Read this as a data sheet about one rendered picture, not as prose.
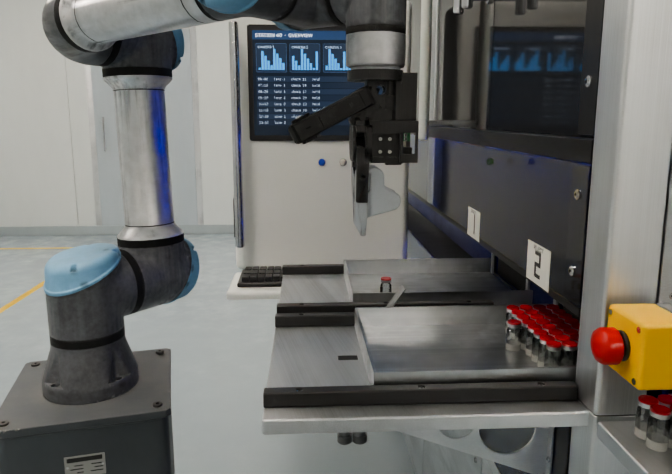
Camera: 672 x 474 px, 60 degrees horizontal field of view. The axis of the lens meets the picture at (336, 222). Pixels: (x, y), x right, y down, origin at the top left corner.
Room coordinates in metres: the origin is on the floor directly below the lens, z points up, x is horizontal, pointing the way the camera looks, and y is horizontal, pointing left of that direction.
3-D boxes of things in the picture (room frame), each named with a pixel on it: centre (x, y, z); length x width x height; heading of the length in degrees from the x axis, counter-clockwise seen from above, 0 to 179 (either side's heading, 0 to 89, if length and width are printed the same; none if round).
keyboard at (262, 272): (1.53, 0.06, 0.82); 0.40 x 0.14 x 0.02; 93
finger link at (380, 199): (0.75, -0.05, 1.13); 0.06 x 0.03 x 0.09; 93
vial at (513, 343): (0.86, -0.27, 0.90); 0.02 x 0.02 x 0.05
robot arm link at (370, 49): (0.77, -0.05, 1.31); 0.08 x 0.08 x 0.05
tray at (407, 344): (0.84, -0.21, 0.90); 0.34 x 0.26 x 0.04; 94
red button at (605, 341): (0.60, -0.30, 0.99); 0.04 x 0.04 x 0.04; 3
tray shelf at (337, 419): (1.01, -0.13, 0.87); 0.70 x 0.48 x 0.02; 3
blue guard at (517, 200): (1.68, -0.26, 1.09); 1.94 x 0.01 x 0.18; 3
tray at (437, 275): (1.18, -0.19, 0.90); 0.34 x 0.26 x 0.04; 93
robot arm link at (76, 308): (0.94, 0.41, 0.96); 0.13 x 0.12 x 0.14; 145
